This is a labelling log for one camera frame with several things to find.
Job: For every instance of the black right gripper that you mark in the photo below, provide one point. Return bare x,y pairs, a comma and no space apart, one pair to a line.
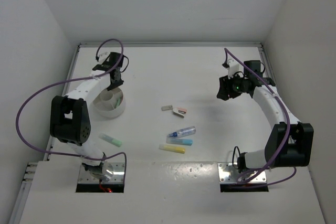
225,84

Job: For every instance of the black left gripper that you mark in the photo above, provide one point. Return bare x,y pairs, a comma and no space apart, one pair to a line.
113,85

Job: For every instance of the grey white eraser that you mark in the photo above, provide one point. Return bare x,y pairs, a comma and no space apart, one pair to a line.
167,107

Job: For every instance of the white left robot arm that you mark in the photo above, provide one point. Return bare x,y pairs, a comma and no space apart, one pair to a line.
70,120

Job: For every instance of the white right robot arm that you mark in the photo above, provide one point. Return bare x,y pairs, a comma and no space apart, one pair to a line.
290,141

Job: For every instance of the green marker in organizer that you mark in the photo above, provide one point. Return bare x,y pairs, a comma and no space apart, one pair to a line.
119,101

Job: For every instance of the white round divided organizer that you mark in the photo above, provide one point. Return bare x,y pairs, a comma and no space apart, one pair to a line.
106,101

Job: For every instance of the green highlighter marker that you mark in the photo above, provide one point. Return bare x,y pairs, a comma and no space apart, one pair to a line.
110,140

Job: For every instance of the clear blue-capped glue bottle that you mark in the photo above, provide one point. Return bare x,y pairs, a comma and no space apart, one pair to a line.
183,132

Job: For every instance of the blue highlighter marker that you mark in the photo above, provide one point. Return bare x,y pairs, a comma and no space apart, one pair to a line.
179,141

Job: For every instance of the yellow highlighter marker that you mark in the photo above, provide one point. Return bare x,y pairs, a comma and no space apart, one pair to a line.
172,148

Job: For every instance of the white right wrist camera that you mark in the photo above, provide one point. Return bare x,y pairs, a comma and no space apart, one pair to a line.
233,68

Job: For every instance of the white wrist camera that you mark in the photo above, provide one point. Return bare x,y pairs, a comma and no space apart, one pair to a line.
103,55
233,68

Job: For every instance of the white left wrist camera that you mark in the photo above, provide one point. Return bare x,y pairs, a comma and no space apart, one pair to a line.
103,55

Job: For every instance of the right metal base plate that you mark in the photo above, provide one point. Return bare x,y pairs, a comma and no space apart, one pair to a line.
229,175

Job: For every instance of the metal base plate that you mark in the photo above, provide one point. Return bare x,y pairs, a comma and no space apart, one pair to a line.
106,173
229,175

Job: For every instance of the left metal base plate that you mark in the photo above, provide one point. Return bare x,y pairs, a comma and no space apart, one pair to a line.
106,173

